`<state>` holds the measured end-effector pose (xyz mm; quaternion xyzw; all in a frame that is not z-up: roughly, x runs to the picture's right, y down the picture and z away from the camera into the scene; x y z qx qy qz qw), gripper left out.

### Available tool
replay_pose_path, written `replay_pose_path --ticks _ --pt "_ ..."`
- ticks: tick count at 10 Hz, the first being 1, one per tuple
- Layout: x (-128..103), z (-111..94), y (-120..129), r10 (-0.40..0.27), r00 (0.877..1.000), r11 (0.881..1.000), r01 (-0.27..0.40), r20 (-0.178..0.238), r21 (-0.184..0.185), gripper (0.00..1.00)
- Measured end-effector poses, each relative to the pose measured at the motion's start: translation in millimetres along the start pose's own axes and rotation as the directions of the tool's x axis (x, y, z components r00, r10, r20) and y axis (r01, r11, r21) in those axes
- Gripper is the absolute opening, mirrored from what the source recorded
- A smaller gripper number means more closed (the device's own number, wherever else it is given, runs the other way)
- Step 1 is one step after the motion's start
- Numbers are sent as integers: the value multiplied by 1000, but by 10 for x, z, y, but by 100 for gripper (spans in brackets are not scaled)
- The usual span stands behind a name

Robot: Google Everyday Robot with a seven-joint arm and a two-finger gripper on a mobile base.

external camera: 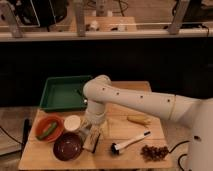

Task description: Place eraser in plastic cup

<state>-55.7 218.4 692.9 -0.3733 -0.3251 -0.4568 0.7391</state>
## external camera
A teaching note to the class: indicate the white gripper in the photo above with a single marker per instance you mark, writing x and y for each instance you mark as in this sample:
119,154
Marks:
93,133

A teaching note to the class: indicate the wooden board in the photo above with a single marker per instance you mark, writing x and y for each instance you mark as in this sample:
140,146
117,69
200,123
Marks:
39,155

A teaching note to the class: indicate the yellow corn cob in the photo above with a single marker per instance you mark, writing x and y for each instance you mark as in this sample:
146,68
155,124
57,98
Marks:
139,120

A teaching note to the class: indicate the green cucumber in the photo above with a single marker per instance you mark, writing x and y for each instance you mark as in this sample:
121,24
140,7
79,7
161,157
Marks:
46,133

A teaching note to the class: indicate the brown raisin cluster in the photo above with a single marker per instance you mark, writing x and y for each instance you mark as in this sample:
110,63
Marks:
152,153

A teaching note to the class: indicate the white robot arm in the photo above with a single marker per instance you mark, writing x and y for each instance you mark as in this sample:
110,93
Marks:
196,114

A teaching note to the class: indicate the white plastic cup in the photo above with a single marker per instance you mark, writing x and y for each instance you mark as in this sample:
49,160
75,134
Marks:
72,123

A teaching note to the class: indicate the green plastic tray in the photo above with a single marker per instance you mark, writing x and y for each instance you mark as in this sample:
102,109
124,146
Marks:
64,93

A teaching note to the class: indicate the white horizontal rail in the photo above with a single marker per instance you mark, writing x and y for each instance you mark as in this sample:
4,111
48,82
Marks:
141,34

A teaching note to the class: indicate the orange bowl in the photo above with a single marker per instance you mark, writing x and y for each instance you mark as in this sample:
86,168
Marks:
44,124

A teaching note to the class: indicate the white handled brush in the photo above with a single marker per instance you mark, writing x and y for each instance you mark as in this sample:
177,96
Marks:
116,148

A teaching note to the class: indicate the dark brown bowl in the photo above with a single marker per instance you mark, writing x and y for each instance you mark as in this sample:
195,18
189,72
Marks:
67,147

